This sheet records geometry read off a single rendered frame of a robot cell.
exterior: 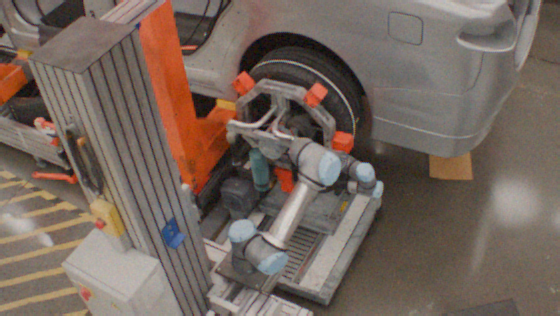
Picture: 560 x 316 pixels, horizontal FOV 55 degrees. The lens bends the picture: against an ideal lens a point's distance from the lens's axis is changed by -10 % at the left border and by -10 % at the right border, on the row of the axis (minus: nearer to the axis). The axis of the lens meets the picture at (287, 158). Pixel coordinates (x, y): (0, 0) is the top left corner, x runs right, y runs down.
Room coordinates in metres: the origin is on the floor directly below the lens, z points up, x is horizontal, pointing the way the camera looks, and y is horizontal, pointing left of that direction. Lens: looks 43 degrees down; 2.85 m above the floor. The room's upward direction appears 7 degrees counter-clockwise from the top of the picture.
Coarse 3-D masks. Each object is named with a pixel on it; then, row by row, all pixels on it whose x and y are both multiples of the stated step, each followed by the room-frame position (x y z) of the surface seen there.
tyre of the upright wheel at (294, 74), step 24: (288, 48) 2.59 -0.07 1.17; (264, 72) 2.44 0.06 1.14; (288, 72) 2.37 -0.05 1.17; (312, 72) 2.37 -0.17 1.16; (336, 72) 2.41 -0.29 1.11; (240, 96) 2.53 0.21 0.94; (336, 96) 2.28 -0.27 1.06; (360, 96) 2.39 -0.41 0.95; (336, 120) 2.24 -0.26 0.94; (360, 120) 2.34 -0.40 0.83
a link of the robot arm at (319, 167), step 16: (304, 160) 1.62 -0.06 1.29; (320, 160) 1.59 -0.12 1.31; (336, 160) 1.60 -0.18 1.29; (304, 176) 1.57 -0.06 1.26; (320, 176) 1.55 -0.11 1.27; (336, 176) 1.58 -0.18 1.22; (304, 192) 1.54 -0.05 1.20; (288, 208) 1.51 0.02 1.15; (304, 208) 1.51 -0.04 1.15; (272, 224) 1.49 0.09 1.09; (288, 224) 1.47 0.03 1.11; (256, 240) 1.46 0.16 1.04; (272, 240) 1.43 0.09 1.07; (256, 256) 1.40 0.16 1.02; (272, 256) 1.38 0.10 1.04; (272, 272) 1.36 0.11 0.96
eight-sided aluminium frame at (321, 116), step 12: (264, 84) 2.36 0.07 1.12; (276, 84) 2.36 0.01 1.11; (252, 96) 2.39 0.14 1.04; (288, 96) 2.28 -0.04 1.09; (300, 96) 2.25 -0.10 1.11; (240, 108) 2.43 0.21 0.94; (240, 120) 2.44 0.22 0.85; (324, 120) 2.19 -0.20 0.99; (324, 132) 2.18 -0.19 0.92; (252, 144) 2.41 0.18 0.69; (324, 144) 2.18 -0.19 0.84; (288, 168) 2.30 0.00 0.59; (300, 168) 2.27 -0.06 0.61
